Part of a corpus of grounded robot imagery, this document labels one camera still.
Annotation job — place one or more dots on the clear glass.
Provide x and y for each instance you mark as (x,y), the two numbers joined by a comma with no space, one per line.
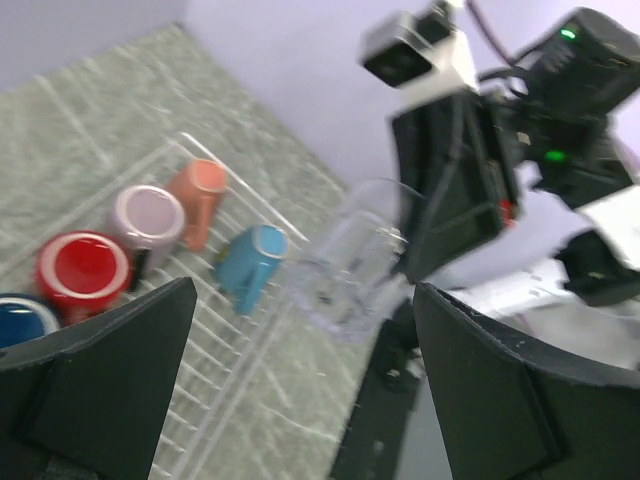
(348,278)

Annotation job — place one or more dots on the mauve mug black handle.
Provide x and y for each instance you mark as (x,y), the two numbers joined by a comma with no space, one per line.
(145,217)

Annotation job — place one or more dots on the black base beam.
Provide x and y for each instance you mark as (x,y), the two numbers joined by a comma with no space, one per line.
(373,436)

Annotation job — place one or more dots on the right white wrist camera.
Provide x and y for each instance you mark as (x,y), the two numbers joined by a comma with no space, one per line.
(424,56)

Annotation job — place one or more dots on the white wire dish rack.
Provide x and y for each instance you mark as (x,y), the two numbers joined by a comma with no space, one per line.
(220,342)

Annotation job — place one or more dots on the dark blue mug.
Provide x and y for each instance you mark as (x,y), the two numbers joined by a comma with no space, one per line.
(25,318)

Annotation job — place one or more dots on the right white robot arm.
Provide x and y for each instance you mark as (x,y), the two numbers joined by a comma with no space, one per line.
(585,68)

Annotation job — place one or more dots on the light blue white mug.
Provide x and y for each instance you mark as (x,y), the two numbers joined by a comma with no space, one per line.
(243,268)

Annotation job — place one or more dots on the red mug black handle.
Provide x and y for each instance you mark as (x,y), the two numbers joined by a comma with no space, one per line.
(82,273)

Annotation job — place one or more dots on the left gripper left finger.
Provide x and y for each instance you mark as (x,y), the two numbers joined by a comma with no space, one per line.
(96,392)

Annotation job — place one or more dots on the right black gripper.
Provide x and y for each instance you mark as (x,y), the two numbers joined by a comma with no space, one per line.
(451,153)

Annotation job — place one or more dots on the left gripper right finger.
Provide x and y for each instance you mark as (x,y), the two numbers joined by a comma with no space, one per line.
(513,407)

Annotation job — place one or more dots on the pink floral mug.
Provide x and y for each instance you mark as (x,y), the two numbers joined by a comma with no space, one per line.
(200,188)

